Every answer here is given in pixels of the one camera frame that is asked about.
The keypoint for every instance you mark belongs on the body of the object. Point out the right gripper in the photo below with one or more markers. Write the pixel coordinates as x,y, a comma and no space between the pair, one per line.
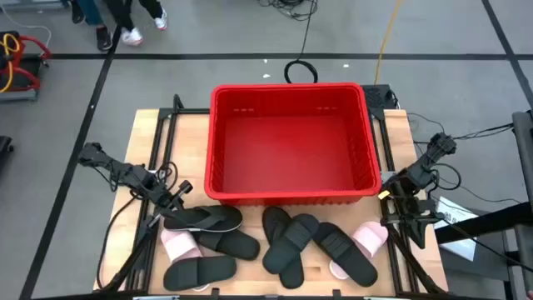
408,204

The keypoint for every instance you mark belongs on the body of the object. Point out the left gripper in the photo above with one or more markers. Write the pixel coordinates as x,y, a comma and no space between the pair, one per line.
162,198

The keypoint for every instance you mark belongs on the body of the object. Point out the black flip-flop white stripe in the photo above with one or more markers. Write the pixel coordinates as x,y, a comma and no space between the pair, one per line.
275,221
187,221

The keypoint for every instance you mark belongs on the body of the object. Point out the pink slide sandal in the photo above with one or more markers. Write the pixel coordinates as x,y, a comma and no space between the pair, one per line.
370,239
179,248

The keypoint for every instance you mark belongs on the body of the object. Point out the black rubber slide sandal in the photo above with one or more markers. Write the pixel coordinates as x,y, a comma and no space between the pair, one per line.
287,246
237,246
200,273
345,254

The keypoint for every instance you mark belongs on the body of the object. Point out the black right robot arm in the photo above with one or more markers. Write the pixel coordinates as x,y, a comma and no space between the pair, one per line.
420,171

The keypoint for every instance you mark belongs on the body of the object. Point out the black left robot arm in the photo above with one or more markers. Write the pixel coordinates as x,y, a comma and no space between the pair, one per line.
125,173

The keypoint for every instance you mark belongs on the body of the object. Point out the red plastic storage bin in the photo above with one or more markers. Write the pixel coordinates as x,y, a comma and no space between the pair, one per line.
291,158

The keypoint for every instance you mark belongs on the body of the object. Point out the yellow tape tag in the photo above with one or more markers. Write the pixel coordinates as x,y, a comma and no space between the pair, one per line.
383,194

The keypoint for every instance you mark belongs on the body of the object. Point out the white paper sheet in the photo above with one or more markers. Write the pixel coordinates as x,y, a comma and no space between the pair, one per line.
451,210

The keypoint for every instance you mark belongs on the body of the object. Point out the black table clamp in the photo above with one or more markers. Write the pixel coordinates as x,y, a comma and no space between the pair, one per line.
215,293
336,293

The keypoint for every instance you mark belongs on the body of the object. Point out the black power box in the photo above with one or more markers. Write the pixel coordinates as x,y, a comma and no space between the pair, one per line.
377,96

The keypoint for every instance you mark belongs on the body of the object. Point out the black metal stand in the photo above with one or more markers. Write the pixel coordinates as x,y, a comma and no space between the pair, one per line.
522,146

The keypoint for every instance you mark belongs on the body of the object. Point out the person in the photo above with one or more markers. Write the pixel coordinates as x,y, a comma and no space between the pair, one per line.
131,37
103,39

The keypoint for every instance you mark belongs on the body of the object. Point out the red tube hand cart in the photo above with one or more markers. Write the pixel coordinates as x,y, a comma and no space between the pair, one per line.
18,96

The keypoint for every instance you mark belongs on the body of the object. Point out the grey metal platform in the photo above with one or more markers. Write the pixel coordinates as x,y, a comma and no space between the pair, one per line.
29,4

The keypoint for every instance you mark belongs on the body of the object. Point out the black aluminium table frame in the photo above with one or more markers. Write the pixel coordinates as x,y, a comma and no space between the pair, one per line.
145,266

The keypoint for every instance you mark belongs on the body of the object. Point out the silver end bracket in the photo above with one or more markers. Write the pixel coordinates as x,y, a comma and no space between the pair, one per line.
156,297
387,298

